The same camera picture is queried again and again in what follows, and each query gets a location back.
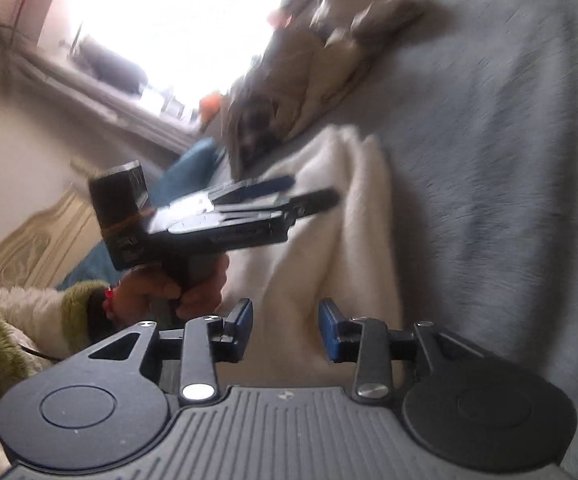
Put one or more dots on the dark plaid shirt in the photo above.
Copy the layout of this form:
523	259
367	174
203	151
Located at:
254	125

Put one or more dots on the person's left hand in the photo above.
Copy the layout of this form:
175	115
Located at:
144	295

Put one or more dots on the cream knit sweater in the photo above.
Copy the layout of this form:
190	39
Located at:
319	240

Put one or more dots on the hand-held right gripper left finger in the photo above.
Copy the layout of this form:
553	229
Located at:
241	327

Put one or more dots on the orange windowsill item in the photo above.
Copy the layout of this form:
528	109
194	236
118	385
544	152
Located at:
210	107

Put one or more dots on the dark clutter on windowsill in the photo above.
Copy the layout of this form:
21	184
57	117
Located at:
114	65

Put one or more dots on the beige pants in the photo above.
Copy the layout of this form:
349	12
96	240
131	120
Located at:
319	60

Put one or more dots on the person's left forearm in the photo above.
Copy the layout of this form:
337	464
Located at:
29	320

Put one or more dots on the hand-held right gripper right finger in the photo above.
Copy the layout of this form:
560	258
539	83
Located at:
330	330

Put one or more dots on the carved cream headboard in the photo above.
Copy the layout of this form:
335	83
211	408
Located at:
34	240

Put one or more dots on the teal pillow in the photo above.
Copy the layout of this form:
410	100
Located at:
189	175

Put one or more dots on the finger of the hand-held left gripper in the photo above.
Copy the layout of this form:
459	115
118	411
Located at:
314	200
269	184

